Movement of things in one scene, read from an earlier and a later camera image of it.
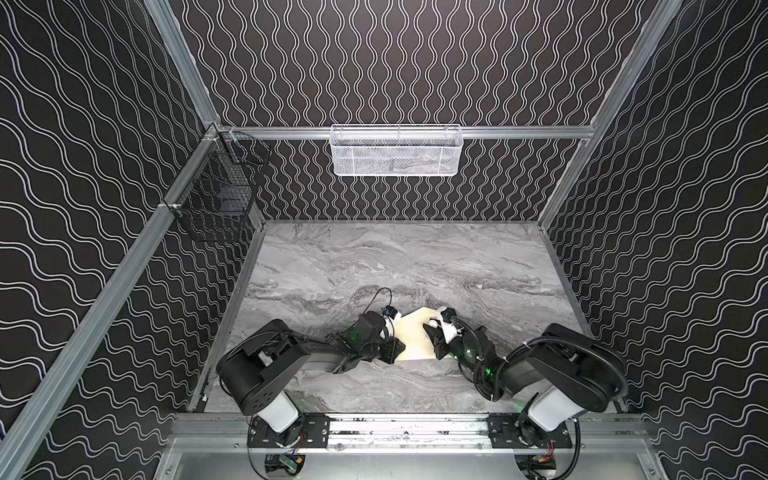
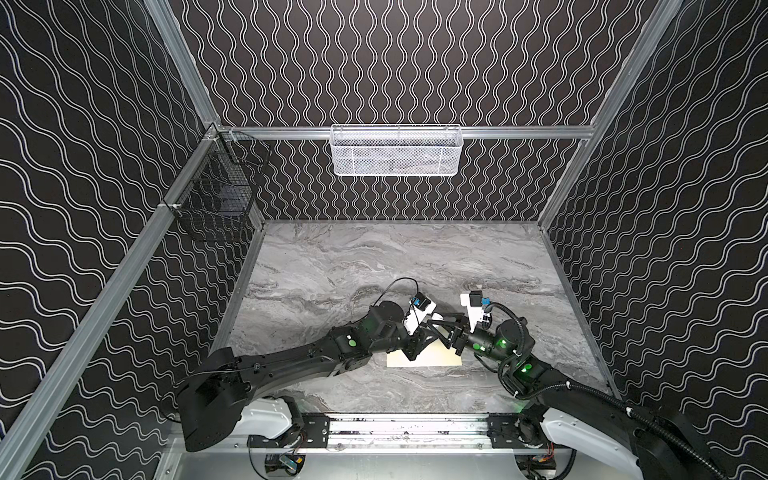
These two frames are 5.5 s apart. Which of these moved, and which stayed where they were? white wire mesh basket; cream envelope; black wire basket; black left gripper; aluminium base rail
Moved: black left gripper; cream envelope
Stayed: black wire basket; white wire mesh basket; aluminium base rail
